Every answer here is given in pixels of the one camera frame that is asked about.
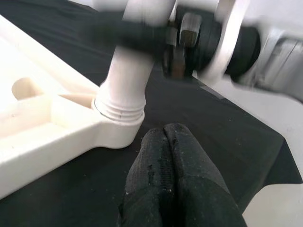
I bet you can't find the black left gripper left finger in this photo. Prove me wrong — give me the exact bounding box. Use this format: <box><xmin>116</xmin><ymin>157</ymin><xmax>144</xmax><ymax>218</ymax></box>
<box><xmin>117</xmin><ymin>127</ymin><xmax>177</xmax><ymax>227</ymax></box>

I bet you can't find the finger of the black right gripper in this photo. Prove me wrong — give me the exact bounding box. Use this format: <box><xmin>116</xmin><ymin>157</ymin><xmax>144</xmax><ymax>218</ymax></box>
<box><xmin>87</xmin><ymin>14</ymin><xmax>169</xmax><ymax>52</ymax></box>

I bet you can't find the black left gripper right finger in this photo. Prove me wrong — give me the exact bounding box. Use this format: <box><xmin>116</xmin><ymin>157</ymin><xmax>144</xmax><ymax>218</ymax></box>
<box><xmin>163</xmin><ymin>122</ymin><xmax>244</xmax><ymax>227</ymax></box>

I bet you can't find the white plastic table leg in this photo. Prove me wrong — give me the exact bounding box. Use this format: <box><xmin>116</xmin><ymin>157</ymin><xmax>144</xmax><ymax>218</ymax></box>
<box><xmin>91</xmin><ymin>0</ymin><xmax>177</xmax><ymax>119</ymax></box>

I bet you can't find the white plastic table top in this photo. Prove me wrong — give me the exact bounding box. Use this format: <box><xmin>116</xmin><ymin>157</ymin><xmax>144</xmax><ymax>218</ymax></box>
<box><xmin>0</xmin><ymin>14</ymin><xmax>145</xmax><ymax>199</ymax></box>

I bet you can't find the small grey tape strip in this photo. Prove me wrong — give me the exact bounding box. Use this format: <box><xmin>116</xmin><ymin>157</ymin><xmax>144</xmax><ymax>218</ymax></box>
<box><xmin>200</xmin><ymin>85</ymin><xmax>223</xmax><ymax>100</ymax></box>

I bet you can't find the black tablecloth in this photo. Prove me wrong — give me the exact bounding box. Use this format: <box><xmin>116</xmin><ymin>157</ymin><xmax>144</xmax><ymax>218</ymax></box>
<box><xmin>0</xmin><ymin>0</ymin><xmax>303</xmax><ymax>227</ymax></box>

